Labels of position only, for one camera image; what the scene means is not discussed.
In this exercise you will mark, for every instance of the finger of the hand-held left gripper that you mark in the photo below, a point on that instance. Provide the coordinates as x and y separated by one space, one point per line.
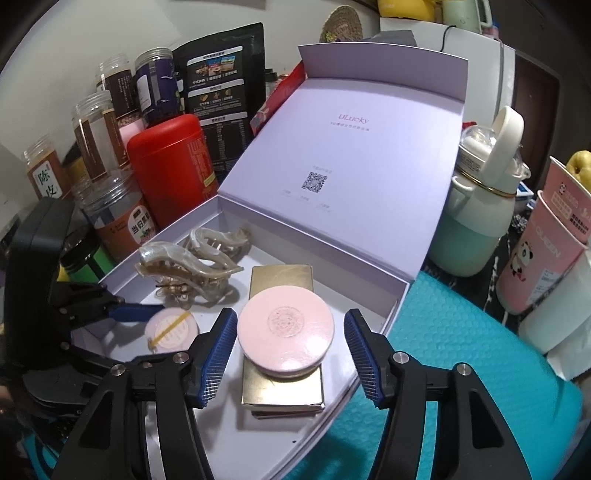
87 367
136 312

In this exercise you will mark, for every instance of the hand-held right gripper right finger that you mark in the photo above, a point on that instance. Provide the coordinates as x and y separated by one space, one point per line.
365 362

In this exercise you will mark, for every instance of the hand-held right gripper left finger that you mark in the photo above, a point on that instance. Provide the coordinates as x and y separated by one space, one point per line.
216 364

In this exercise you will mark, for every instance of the small pink round compact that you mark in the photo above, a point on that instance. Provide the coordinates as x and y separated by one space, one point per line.
178 339

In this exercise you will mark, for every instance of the pearl hair claw clip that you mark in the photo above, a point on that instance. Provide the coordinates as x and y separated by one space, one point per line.
184 267
221 240

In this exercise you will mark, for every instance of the gold box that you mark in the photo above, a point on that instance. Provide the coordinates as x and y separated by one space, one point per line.
281 277

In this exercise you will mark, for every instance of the lavender gift box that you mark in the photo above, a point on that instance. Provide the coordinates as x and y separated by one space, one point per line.
346 161

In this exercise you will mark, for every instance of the yellow rubber band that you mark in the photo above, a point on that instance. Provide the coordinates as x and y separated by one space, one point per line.
171 328

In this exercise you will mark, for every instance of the green lid jar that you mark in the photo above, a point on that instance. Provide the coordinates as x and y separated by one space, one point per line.
85 258

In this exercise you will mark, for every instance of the white label orange jar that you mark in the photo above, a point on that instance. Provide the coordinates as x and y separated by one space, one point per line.
46 170

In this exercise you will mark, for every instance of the teal table mat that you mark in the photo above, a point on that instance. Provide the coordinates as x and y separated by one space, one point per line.
461 369

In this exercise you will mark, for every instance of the brown label clear jar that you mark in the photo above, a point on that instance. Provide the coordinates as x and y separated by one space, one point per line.
99 138

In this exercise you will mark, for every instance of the red canister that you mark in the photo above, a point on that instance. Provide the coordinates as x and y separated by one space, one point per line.
171 170

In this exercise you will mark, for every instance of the dark label clear jar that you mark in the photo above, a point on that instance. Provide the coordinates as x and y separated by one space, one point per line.
117 90

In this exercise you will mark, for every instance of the white mint water bottle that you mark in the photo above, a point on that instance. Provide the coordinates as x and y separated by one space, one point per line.
475 221

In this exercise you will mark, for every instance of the pink panda paper cup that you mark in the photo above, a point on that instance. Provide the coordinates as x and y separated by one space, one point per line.
531 267

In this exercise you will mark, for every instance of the purple label jar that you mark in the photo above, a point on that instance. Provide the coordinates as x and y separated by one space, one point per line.
154 87

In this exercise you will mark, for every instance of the black snack pouch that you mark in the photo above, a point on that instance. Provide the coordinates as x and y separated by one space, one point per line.
221 92

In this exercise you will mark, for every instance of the red packet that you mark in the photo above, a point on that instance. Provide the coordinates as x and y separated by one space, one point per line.
277 99

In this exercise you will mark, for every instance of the yellow fruit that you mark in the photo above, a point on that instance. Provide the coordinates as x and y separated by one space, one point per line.
581 166

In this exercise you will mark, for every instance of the dark door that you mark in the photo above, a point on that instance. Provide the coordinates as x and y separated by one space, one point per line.
535 115

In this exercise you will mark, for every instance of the white fridge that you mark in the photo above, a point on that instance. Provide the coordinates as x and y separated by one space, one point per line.
487 74

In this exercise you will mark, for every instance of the woven straw fan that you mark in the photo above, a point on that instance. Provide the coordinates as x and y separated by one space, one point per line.
342 25

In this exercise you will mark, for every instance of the yellow pot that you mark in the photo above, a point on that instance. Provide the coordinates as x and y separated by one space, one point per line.
406 7

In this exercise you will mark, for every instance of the pale green kettle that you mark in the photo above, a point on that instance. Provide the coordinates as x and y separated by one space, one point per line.
464 14

